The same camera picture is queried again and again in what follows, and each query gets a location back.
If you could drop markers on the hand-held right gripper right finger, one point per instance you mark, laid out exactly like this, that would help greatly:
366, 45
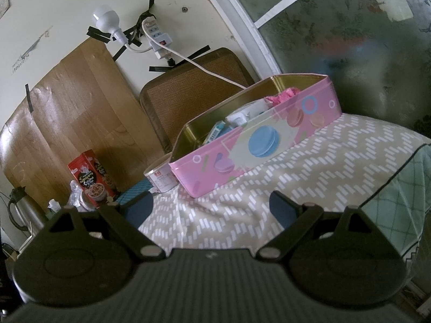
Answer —
283, 208

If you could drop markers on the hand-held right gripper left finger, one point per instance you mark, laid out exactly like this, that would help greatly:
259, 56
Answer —
139, 208

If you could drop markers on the pink macaron print tin box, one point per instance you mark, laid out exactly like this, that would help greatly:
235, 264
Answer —
269, 131

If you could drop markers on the light blue packet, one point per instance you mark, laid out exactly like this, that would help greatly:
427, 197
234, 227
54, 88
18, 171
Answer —
217, 130

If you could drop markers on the pink soft cloth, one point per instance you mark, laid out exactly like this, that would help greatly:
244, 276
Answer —
284, 96

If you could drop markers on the teal cloth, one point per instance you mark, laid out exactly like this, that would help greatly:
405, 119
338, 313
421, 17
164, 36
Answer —
131, 192

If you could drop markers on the small round tin can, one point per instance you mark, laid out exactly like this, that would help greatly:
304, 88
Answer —
161, 178

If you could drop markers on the beige dash pattern bedsheet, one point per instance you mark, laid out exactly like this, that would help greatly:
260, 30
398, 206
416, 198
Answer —
320, 161

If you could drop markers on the red snack box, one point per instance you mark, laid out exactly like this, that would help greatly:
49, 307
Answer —
89, 175

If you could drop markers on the crumpled clear plastic wrap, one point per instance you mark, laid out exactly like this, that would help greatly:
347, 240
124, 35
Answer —
75, 193

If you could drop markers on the white packet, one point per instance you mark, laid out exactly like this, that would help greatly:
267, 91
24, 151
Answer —
240, 117

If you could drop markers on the dark metal thermos jug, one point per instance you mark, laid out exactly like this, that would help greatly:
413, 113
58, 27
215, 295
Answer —
28, 212

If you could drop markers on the green quilted blanket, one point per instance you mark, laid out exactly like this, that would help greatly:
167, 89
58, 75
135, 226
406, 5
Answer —
397, 202

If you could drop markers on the wood pattern board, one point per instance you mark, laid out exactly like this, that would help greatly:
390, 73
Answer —
84, 107

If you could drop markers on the brown woven board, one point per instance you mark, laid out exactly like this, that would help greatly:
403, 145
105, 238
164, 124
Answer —
188, 97

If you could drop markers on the black tape strip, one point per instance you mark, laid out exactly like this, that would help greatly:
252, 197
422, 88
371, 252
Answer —
98, 34
29, 98
161, 68
197, 53
150, 1
119, 53

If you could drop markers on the white light bulb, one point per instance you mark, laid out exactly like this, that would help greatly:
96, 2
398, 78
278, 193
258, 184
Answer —
104, 18

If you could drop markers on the pale paper patch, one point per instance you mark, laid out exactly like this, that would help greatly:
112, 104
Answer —
394, 5

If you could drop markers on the frosted window with white frame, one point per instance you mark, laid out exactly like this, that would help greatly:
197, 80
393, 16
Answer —
353, 57

